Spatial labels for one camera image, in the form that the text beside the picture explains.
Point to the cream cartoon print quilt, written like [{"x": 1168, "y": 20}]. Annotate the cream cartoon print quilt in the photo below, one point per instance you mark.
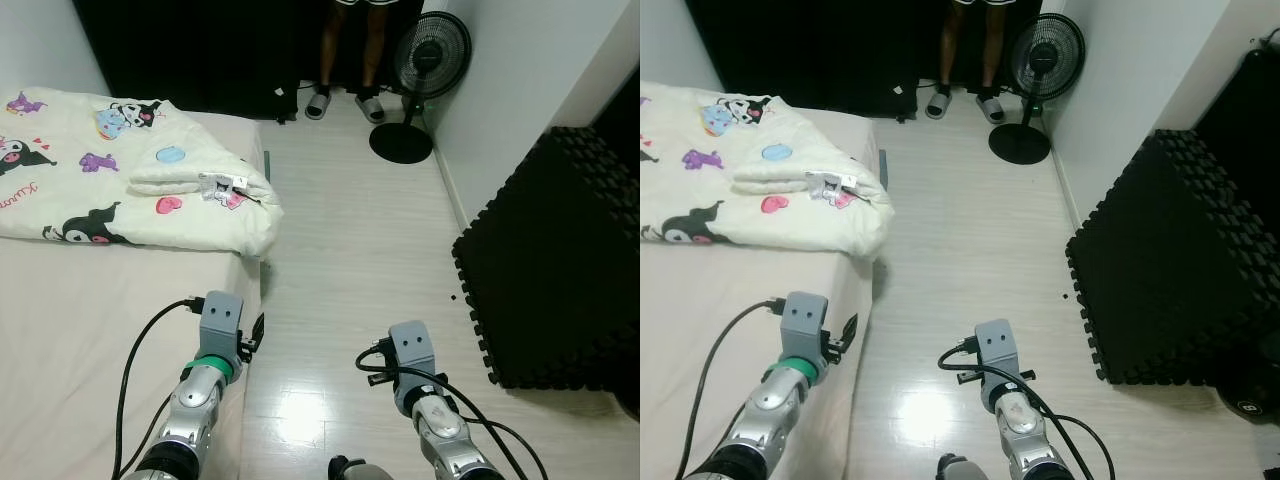
[
  {"x": 740, "y": 210},
  {"x": 120, "y": 200}
]

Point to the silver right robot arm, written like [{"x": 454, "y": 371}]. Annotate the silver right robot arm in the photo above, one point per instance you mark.
[
  {"x": 450, "y": 440},
  {"x": 1030, "y": 435}
]

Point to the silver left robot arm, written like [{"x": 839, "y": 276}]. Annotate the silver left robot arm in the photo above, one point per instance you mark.
[
  {"x": 765, "y": 420},
  {"x": 190, "y": 420}
]

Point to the mattress with white sheet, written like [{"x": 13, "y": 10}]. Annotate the mattress with white sheet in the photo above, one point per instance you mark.
[
  {"x": 700, "y": 310},
  {"x": 70, "y": 330}
]

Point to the crinkled clear plastic wrapper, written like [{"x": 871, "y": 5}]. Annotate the crinkled clear plastic wrapper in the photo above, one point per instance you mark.
[
  {"x": 830, "y": 187},
  {"x": 222, "y": 187}
]

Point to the robot right leg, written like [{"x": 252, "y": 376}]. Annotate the robot right leg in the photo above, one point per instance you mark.
[
  {"x": 960, "y": 468},
  {"x": 362, "y": 470}
]

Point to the grey slipper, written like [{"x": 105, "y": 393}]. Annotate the grey slipper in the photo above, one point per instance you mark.
[
  {"x": 372, "y": 106},
  {"x": 318, "y": 103},
  {"x": 990, "y": 106},
  {"x": 938, "y": 103}
]

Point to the black cabinet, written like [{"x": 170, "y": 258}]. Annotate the black cabinet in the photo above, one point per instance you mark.
[
  {"x": 200, "y": 50},
  {"x": 810, "y": 50}
]

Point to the black foam mat stack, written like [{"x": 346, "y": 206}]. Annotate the black foam mat stack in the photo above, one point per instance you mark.
[
  {"x": 550, "y": 270},
  {"x": 1170, "y": 270}
]

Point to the black wardrobe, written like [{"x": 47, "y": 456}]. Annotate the black wardrobe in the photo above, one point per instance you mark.
[
  {"x": 1245, "y": 110},
  {"x": 622, "y": 115}
]

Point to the person's bare legs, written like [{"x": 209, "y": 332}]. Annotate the person's bare legs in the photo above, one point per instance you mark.
[
  {"x": 992, "y": 45},
  {"x": 375, "y": 45}
]

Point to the black standing fan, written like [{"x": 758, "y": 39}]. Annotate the black standing fan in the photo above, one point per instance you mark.
[
  {"x": 1047, "y": 55},
  {"x": 432, "y": 55}
]

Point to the black round weight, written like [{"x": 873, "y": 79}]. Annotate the black round weight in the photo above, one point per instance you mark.
[{"x": 1250, "y": 400}]

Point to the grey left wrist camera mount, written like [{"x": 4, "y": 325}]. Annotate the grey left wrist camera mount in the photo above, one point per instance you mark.
[
  {"x": 807, "y": 325},
  {"x": 220, "y": 325}
]

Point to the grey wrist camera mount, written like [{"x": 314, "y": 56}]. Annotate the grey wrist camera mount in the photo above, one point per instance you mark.
[
  {"x": 410, "y": 350},
  {"x": 997, "y": 348},
  {"x": 220, "y": 325},
  {"x": 807, "y": 325}
]

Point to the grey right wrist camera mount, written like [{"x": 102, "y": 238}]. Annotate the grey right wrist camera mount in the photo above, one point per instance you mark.
[
  {"x": 410, "y": 350},
  {"x": 997, "y": 348}
]

